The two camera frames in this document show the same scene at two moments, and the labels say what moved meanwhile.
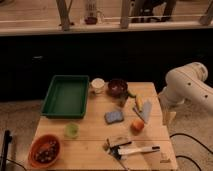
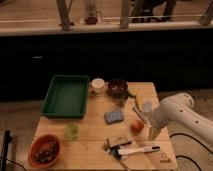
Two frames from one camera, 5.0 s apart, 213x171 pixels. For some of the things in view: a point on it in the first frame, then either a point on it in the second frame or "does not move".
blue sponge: x=113 y=116 does not move
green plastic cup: x=72 y=129 does not move
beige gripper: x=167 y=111 → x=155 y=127
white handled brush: x=131 y=149 does not move
